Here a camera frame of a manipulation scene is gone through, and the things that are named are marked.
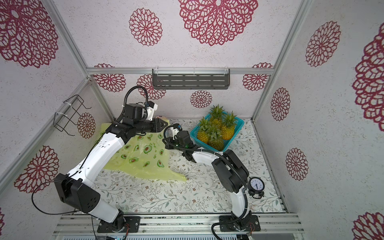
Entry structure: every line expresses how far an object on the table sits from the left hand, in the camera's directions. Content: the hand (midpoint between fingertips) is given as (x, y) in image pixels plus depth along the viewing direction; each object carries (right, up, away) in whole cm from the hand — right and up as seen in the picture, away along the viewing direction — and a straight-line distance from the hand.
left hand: (165, 124), depth 77 cm
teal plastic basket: (+47, +2, +27) cm, 54 cm away
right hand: (-4, -7, +11) cm, 14 cm away
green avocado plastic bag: (-15, -18, +16) cm, 29 cm away
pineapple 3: (+22, 0, +15) cm, 26 cm away
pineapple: (+30, +9, +23) cm, 39 cm away
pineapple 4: (+28, -7, +12) cm, 31 cm away
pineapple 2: (+37, 0, +20) cm, 42 cm away
